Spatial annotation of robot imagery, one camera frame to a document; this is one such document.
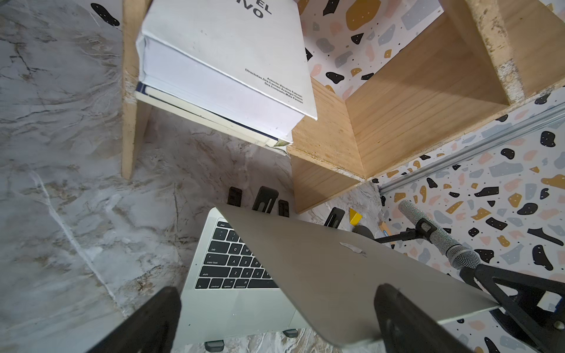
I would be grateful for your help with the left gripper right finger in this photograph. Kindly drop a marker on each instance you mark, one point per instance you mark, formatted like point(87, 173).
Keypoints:
point(406, 328)

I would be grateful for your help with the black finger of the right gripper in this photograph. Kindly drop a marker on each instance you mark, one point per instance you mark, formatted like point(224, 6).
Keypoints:
point(519, 314)

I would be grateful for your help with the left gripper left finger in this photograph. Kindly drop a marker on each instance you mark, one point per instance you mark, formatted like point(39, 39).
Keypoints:
point(152, 328)

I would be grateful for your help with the thin book under white book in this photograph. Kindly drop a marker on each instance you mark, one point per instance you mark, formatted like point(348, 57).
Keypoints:
point(196, 114)

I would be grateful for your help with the wooden shelf unit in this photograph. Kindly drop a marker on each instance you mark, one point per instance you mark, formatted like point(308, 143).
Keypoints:
point(477, 60)

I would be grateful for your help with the microphone on black stand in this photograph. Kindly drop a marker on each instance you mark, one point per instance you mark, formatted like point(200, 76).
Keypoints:
point(425, 228)

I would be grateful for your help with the white book black text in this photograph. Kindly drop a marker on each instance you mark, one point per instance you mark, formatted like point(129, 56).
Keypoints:
point(242, 60)

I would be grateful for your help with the silver laptop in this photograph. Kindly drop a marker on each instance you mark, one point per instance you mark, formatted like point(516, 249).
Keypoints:
point(254, 273)

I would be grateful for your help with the black laptop stand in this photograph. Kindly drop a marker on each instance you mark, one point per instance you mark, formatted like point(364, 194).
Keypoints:
point(264, 202)

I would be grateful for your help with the small yellow block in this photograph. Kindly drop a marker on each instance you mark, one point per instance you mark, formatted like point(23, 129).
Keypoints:
point(355, 217)

